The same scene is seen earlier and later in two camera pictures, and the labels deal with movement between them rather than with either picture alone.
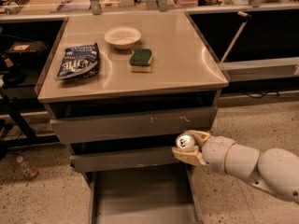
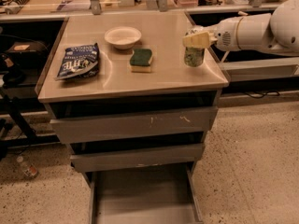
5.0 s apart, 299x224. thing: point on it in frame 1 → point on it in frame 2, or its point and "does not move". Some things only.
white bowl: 122,37 does not move
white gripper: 214,154 → 225,37
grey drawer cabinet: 120,89 does not move
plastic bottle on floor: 29,171 does not move
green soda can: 185,142 → 193,57
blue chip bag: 79,62 does not move
